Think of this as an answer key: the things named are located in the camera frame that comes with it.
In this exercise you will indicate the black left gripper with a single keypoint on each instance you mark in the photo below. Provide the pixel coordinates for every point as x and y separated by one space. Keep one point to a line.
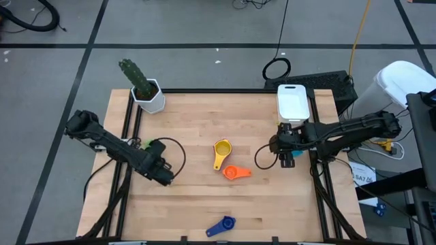
160 160

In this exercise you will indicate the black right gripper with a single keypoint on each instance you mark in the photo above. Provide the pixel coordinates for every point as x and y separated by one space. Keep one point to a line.
289 141

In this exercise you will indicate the green measuring cup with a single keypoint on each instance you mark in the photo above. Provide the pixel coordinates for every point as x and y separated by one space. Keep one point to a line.
147 144

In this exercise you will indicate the orange measuring cup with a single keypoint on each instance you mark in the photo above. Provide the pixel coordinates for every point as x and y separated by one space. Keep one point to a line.
231 172

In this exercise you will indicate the yellow measuring cup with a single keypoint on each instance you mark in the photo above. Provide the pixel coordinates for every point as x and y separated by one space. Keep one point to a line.
223 148

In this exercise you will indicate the dark blue measuring cup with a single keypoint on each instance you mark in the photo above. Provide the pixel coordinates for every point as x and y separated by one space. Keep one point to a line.
227 223

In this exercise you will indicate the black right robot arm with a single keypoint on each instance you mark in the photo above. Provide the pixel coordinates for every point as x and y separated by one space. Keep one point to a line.
351 131

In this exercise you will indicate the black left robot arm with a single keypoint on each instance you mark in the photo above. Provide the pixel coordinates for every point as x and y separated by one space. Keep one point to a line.
112 144

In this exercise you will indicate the white plastic basket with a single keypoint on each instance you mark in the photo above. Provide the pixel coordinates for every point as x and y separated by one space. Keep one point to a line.
293 102

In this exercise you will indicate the white hexagonal plant pot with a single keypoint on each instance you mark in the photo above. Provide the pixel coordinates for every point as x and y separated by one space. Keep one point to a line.
155 103

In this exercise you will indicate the white printed paper label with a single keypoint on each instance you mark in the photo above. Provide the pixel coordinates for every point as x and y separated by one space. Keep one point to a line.
362 177

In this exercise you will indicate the green cactus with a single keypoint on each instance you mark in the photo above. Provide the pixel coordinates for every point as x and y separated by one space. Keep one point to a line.
136 76

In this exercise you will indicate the yellow plug connector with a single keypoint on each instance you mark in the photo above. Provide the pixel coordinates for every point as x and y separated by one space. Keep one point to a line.
386 145

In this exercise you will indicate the small blue object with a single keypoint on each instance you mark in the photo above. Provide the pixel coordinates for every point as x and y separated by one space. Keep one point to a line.
379 210

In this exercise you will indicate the white trash bin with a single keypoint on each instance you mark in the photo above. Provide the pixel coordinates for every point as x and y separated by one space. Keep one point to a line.
402 81

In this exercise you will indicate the black side desk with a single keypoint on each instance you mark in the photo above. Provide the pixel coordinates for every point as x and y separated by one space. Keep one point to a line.
422 136

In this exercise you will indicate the black metal table frame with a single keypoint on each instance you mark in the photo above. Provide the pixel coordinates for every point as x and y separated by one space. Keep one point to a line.
218 90

